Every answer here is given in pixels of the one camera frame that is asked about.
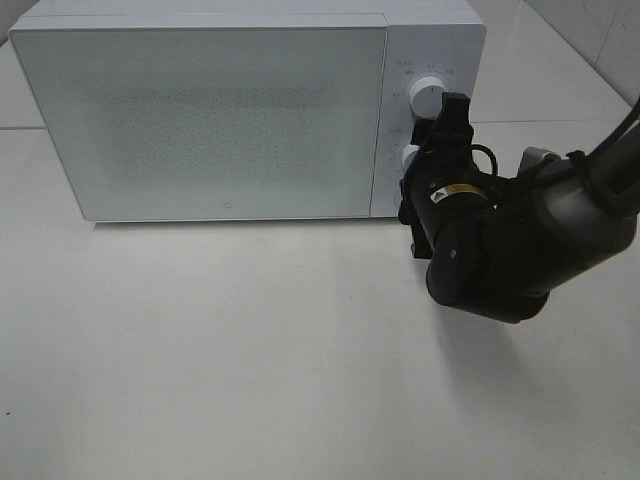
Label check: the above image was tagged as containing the white microwave door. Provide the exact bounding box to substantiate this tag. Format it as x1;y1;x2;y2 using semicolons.
11;27;386;222

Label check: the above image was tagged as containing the white microwave oven body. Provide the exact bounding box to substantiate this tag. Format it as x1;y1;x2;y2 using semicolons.
8;1;486;219

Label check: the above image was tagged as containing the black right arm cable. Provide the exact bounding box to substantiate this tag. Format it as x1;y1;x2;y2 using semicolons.
464;143;640;211

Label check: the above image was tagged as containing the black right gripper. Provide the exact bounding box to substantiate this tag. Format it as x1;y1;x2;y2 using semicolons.
398;92;498;259

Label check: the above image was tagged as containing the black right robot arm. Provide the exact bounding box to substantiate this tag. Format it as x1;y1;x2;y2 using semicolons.
398;93;639;324

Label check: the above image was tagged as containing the white microwave knob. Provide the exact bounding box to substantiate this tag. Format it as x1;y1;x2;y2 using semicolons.
408;73;449;119
401;144;420;172

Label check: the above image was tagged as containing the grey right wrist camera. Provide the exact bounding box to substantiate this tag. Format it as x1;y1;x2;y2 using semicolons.
517;147;561;177

